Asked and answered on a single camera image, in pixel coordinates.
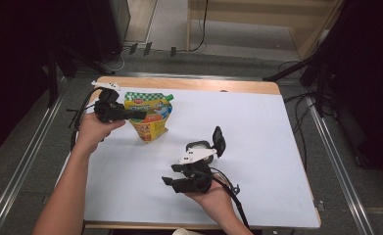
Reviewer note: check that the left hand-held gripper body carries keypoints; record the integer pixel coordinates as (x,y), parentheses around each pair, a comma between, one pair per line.
(109,109)

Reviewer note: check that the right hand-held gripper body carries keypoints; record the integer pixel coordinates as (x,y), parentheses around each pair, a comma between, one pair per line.
(199,181)

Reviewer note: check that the green yellow spout pouch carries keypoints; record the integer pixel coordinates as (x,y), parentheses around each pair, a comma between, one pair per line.
(151,127)

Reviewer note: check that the clear jar with black lid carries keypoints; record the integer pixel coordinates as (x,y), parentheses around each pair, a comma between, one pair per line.
(219,142)

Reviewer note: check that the person's right hand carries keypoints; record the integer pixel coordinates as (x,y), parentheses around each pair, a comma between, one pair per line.
(216,200)

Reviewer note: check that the person's left hand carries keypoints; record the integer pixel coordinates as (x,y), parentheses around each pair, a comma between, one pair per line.
(91,132)

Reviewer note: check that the white cup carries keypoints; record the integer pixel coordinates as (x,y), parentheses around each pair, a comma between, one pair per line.
(183,232)

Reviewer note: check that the wooden table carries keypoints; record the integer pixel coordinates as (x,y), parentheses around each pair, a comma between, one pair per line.
(185,84)

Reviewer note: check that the black metal stand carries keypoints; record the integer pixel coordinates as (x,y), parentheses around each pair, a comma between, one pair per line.
(52,84)

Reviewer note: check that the white paper sheet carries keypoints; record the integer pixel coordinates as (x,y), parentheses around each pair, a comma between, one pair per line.
(261,169)

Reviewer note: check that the black cabinet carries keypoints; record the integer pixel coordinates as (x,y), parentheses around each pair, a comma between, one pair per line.
(104,26)

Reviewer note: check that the black curtain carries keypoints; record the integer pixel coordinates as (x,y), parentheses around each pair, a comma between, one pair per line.
(12,65)
(368,81)

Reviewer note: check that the black stand leg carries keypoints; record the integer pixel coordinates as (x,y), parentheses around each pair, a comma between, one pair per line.
(287,69)

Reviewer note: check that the light wooden furniture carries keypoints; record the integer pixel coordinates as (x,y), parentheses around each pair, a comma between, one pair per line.
(261,14)

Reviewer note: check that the short metal floor rail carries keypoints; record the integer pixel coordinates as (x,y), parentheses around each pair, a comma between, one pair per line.
(179,75)

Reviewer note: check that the long metal floor rail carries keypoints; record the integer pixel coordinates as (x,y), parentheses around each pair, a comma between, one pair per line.
(336,166)
(22,166)

